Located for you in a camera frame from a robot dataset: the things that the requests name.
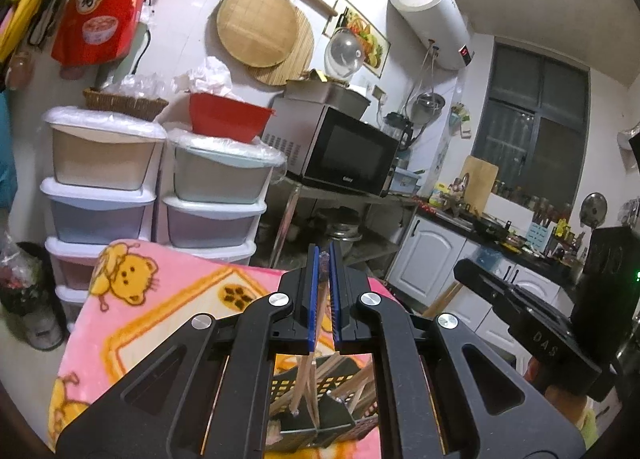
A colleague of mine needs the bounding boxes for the chopsticks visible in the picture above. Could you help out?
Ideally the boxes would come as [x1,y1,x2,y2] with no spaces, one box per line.
[329,361,374,413]
[269,353,343,416]
[299,247,330,427]

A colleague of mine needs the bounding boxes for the green sleeve forearm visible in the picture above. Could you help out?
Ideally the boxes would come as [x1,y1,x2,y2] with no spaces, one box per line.
[576,406,599,449]

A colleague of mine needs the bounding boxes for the white kitchen cabinets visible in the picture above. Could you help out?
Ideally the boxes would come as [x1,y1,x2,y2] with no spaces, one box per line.
[388,211,574,357]

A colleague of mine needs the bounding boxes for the right hand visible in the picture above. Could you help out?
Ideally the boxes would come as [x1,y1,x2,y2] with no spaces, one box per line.
[524,357,588,430]

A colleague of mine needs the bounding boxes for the dark green utensil caddy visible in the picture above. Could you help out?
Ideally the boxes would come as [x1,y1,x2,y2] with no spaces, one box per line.
[265,354,378,453]

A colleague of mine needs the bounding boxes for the pink cartoon bear blanket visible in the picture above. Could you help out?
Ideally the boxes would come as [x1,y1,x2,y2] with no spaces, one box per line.
[49,241,381,458]

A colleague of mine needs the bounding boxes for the metal shelf rack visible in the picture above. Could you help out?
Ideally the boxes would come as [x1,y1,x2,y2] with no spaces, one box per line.
[252,178,418,278]

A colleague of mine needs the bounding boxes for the stainless steel pots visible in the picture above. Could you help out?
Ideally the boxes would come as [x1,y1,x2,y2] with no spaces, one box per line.
[324,208,362,257]

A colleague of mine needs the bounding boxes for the wooden cutting board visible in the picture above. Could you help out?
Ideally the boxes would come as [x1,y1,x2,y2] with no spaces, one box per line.
[460,156,499,213]

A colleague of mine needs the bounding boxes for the right plastic drawer tower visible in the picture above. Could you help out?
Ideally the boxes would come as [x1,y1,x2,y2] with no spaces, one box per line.
[153,123,286,264]

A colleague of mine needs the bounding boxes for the plastic drawer tower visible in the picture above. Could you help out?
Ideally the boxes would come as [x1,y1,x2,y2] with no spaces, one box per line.
[40,106,167,330]
[153,123,286,264]

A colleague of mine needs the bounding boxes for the light blue appliance box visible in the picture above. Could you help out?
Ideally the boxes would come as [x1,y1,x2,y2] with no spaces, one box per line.
[388,168,421,196]

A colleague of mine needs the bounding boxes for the left plastic drawer tower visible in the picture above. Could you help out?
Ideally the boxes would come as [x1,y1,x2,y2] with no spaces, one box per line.
[40,106,167,330]

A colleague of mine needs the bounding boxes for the dark window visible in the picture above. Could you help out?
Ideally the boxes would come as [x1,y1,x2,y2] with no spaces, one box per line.
[472,43,589,214]

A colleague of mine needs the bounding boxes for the black blender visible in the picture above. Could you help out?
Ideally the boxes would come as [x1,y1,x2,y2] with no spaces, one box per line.
[382,112,413,150]

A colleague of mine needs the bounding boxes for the black microwave oven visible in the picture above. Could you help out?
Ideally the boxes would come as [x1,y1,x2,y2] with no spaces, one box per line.
[262,97,398,196]

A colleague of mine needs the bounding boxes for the red plastic basin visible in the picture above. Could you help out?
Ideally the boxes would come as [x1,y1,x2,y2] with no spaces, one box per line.
[189,93,273,143]

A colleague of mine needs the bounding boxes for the hanging steel colander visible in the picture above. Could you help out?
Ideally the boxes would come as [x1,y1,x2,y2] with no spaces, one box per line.
[409,92,446,126]

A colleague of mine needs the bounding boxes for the teal bag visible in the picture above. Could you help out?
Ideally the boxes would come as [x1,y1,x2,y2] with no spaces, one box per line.
[0,93,17,211]

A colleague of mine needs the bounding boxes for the wicker basket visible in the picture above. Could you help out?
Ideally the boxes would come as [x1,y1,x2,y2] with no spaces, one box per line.
[82,88,169,121]

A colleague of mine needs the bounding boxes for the round bamboo mat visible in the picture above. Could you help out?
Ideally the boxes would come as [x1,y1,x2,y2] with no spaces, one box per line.
[247,8,314,86]

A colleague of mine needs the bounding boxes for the glass pot lid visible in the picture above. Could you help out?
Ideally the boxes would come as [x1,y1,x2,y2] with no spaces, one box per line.
[324,28,364,80]

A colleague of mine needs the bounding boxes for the round bamboo tray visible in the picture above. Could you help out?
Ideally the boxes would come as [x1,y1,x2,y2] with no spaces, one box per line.
[216,0,298,68]

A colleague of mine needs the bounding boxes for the white water heater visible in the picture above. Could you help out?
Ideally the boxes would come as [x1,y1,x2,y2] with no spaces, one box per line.
[390,0,474,71]

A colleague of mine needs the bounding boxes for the right food poster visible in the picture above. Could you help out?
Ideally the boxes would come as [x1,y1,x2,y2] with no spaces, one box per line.
[322,0,390,78]

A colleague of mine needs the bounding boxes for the red gift bag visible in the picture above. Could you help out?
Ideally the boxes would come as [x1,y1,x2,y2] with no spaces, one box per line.
[51,0,142,67]

